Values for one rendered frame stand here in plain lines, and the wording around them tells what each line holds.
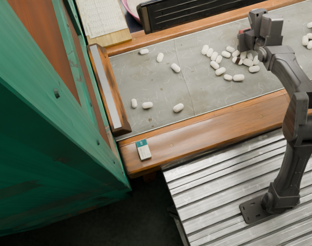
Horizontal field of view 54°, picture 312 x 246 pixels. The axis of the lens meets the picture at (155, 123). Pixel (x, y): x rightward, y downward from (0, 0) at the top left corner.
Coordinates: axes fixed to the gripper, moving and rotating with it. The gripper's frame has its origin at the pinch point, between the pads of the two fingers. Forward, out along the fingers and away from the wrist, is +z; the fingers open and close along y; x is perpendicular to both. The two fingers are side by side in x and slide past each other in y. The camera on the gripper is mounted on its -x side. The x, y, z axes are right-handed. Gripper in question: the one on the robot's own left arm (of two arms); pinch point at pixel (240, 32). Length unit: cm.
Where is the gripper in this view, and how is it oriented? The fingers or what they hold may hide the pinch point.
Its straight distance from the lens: 120.2
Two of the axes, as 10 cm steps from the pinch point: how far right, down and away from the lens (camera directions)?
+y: -9.5, 3.0, -1.1
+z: -2.5, -5.1, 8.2
